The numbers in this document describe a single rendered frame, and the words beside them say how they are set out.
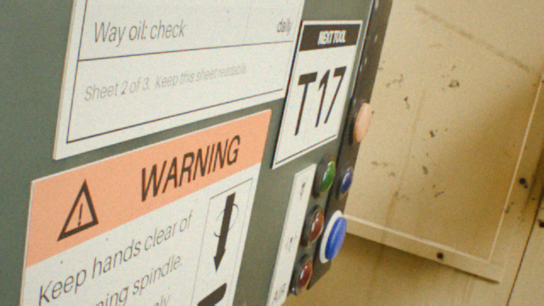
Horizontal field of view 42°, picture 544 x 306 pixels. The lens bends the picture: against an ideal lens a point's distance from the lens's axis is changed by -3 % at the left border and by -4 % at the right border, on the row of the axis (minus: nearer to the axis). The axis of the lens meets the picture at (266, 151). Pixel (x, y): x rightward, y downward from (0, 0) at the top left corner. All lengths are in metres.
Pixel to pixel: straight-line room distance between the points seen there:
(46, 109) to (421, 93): 1.02
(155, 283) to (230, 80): 0.08
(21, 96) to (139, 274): 0.10
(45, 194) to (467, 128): 1.02
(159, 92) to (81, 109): 0.04
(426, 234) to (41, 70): 1.07
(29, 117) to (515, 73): 1.02
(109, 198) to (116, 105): 0.03
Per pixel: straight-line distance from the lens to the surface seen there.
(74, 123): 0.20
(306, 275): 0.44
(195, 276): 0.30
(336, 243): 0.48
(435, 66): 1.17
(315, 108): 0.38
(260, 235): 0.36
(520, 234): 1.21
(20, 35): 0.17
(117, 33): 0.20
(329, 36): 0.37
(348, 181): 0.47
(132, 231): 0.24
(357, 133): 0.46
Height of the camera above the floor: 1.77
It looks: 15 degrees down
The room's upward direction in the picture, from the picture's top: 12 degrees clockwise
